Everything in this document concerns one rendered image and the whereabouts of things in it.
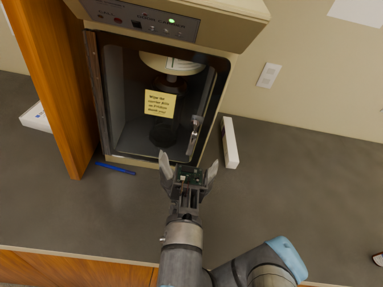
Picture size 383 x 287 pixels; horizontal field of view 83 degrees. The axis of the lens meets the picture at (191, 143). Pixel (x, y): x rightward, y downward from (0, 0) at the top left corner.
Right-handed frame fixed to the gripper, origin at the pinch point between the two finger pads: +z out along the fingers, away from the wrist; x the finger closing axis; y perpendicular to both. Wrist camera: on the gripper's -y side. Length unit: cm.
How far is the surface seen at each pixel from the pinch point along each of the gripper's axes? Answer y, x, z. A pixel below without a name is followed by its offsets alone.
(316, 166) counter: -21, -59, 23
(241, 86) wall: -6, -22, 52
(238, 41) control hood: 30.2, -3.1, 2.3
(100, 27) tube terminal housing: 24.8, 23.4, 8.5
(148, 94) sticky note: 11.7, 12.8, 7.3
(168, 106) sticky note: 9.2, 7.6, 7.3
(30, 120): -17, 55, 18
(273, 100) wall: -10, -40, 51
